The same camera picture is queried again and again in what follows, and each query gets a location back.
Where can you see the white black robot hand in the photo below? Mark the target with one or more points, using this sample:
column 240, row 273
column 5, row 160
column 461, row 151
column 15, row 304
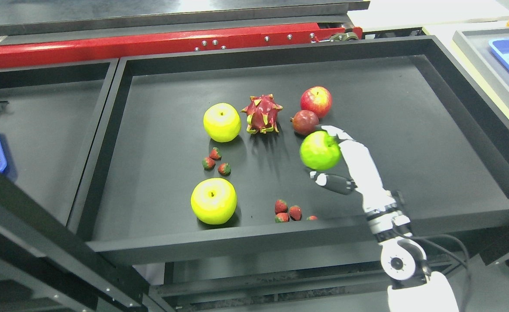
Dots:
column 386, row 221

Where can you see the green apple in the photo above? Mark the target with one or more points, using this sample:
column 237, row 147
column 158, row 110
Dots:
column 319, row 151

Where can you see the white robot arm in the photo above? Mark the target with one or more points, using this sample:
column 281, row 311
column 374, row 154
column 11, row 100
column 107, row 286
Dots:
column 414, row 286

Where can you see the red apple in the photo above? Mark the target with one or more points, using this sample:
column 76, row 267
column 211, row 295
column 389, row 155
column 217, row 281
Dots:
column 318, row 100

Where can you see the lower yellow apple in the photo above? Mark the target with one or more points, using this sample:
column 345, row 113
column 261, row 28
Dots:
column 214, row 201

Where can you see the yellow apple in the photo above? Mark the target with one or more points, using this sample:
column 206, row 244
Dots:
column 222, row 122
column 214, row 201

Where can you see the upper yellow apple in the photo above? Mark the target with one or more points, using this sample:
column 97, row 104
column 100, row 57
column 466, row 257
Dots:
column 222, row 122

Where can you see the black shelf tray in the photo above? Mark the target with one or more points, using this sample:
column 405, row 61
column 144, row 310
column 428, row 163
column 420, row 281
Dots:
column 434, row 137

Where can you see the black shelf unit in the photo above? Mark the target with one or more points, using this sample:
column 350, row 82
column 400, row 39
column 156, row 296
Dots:
column 53, row 120

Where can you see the strawberry front right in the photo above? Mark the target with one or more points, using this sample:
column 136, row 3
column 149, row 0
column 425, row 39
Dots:
column 295, row 213

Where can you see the strawberry front top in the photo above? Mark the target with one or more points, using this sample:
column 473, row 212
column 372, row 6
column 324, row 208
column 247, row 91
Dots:
column 280, row 207

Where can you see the strawberry front bottom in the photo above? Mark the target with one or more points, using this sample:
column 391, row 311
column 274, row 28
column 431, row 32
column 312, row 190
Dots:
column 282, row 217

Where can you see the dark red pomegranate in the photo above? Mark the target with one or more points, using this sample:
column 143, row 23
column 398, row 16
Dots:
column 304, row 122

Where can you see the dragon fruit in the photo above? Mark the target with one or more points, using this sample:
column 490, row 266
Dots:
column 261, row 114

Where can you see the strawberry left group right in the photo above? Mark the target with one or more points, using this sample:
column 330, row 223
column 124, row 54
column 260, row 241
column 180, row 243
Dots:
column 224, row 169

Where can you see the strawberry group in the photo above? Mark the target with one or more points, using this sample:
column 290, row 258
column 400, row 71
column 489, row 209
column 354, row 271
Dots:
column 208, row 163
column 215, row 154
column 224, row 169

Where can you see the strawberry upper left group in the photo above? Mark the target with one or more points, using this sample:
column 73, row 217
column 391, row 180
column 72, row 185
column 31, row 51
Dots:
column 215, row 154

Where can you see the red metal beam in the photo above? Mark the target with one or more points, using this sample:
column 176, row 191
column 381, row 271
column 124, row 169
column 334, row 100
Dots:
column 49, row 53

